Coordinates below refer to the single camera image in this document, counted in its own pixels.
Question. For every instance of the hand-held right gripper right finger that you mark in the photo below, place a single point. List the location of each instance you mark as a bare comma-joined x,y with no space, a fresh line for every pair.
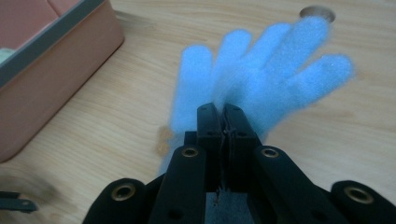
238,140

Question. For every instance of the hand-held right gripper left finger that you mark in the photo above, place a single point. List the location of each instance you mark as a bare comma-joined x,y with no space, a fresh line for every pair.
210,140

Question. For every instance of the blue glove grey cuff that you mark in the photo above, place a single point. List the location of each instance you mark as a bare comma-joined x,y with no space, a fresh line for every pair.
264,77

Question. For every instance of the pink basin grey rim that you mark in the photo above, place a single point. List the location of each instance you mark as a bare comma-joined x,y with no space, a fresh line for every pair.
46,93

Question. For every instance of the plain green mitten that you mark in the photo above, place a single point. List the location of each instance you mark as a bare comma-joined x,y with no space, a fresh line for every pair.
4,56

